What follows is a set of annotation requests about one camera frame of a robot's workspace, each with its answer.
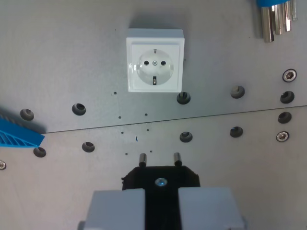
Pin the blue hex key holder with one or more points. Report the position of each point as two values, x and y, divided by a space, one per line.
269 2

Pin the silver socket head screw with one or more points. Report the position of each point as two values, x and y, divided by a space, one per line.
282 136
2 164
289 75

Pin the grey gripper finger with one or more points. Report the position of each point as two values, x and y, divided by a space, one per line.
115 210
206 208

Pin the black two-pin power plug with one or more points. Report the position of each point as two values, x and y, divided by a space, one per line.
161 203

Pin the blue ribbed plastic part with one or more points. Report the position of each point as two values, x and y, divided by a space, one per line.
16 139

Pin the medium silver hex key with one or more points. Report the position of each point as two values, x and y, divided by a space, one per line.
279 21

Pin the thinnest silver hex key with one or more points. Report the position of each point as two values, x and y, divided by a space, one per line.
294 10

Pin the white wall socket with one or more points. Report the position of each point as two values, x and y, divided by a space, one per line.
155 64

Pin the thin silver hex key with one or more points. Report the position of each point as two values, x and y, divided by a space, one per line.
288 19

